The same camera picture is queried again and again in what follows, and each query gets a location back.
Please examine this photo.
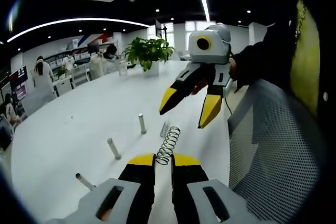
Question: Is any monitor on black arm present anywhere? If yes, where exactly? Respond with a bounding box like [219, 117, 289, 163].
[154, 19, 169, 41]

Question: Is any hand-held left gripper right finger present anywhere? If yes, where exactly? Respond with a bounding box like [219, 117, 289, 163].
[170, 152, 257, 224]

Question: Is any grey mesh office chair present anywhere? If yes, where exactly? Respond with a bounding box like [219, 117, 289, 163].
[227, 79, 324, 224]

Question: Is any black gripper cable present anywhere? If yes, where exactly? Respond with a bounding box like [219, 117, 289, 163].
[222, 94, 234, 116]

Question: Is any silver metal pin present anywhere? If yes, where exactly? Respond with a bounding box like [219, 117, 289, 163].
[107, 137, 122, 161]
[138, 113, 148, 135]
[75, 173, 97, 192]

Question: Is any metal coil spring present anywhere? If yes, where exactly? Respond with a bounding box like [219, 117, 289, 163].
[155, 126, 182, 166]
[160, 120, 172, 138]

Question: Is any person's right forearm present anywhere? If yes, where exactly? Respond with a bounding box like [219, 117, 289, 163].
[232, 23, 292, 94]

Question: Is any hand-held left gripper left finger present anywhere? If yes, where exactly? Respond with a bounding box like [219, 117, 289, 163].
[44, 152, 157, 224]

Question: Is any green plant in white pot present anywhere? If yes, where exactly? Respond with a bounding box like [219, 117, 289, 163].
[122, 37, 175, 78]

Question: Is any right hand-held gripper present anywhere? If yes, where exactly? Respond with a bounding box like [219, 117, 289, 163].
[159, 23, 234, 130]

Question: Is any black monitor screen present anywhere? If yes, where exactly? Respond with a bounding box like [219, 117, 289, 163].
[8, 65, 29, 102]

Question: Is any clear glass cup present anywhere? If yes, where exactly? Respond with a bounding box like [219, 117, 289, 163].
[118, 60, 129, 77]

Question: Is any person's body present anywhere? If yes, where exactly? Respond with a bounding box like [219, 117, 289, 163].
[272, 0, 330, 121]

